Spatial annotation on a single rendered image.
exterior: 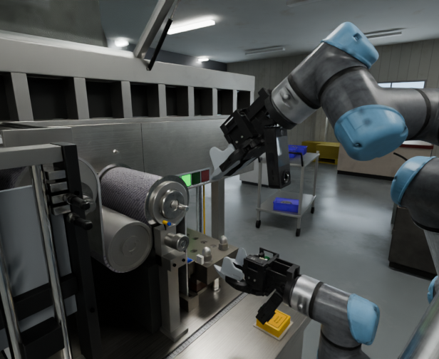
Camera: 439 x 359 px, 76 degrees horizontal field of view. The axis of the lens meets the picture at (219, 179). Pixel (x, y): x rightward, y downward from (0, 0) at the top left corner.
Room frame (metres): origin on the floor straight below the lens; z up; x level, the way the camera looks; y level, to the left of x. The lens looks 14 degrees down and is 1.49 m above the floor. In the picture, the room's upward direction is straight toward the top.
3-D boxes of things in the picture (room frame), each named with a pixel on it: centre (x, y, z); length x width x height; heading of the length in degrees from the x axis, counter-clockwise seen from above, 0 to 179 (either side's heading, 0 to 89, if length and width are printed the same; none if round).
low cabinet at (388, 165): (6.67, -4.03, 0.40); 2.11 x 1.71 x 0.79; 143
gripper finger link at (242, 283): (0.58, -0.06, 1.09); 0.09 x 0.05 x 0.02; 59
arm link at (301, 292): (0.51, -0.18, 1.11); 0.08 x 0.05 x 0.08; 140
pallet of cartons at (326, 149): (8.20, -2.99, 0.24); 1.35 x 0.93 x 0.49; 53
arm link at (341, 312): (0.46, -0.24, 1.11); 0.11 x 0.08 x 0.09; 50
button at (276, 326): (0.66, -0.15, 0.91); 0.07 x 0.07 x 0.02; 50
